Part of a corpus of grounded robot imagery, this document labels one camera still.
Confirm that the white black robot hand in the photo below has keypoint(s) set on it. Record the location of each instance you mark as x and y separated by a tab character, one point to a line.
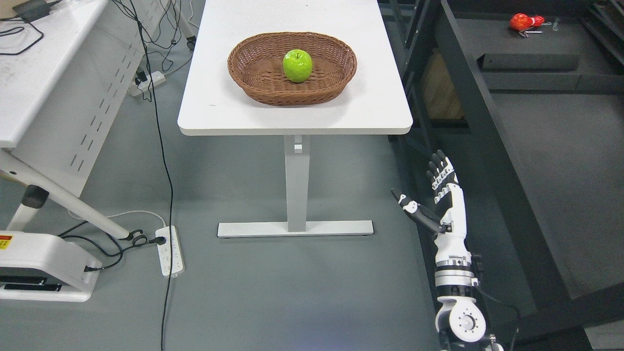
447	222

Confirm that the green apple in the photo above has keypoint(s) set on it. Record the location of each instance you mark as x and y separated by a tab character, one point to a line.
297	65

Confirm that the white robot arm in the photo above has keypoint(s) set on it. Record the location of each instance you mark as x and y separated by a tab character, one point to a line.
460	323

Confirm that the black shelf rack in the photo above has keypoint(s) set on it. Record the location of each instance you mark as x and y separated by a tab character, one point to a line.
533	123

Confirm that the red fruit on shelf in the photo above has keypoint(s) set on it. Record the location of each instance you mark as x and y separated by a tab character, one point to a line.
522	22

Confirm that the white table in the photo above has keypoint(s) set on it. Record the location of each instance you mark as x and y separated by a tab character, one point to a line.
373	102

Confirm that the brown wicker basket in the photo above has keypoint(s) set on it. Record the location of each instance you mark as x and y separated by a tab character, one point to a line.
256	65

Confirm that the white power strip near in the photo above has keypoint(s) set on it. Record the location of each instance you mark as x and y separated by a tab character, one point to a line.
169	252

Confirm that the white power strip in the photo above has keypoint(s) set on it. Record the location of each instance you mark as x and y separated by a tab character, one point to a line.
139	86
169	252

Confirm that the white power strip far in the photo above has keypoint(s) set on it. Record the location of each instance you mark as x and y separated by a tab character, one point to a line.
139	86

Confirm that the white machine base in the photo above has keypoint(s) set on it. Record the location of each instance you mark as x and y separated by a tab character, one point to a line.
44	267

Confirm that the white desk on left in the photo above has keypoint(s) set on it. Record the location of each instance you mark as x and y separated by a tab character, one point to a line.
60	98

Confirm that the black power adapter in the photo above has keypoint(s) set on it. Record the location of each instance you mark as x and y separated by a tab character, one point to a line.
32	10

